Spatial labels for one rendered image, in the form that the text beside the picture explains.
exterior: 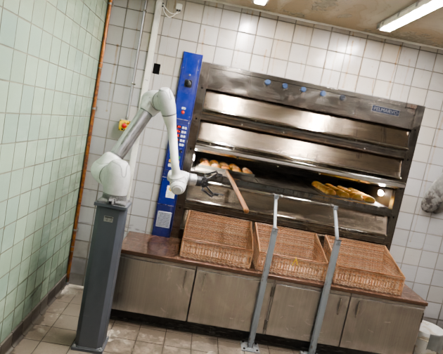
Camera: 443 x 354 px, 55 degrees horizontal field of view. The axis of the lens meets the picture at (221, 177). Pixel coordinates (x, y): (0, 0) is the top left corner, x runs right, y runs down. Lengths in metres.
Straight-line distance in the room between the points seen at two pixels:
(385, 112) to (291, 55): 0.95
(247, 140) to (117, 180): 1.34
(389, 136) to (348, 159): 0.40
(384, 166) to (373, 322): 1.30
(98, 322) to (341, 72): 2.70
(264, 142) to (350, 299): 1.44
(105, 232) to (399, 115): 2.62
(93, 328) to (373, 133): 2.69
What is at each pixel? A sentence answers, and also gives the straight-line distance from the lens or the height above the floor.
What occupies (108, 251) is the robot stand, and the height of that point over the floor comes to 0.69.
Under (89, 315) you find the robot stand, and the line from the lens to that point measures 3.06.
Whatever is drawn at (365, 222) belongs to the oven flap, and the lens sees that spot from 4.02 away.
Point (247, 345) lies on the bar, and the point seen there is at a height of 0.01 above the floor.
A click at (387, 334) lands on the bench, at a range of 3.80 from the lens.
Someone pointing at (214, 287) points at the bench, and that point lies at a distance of 3.36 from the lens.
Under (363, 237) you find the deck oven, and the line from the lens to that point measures 4.05.
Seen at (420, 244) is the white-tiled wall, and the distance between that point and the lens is 4.26.
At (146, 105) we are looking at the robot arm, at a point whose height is 1.66.
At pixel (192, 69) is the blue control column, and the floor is 2.02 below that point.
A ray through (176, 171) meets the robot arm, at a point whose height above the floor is 1.25.
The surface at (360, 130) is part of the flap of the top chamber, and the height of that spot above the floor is 1.79.
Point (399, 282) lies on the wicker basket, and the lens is 3.72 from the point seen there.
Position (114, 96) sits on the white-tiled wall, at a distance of 3.75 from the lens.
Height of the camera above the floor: 1.63
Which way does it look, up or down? 7 degrees down
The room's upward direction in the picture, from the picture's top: 11 degrees clockwise
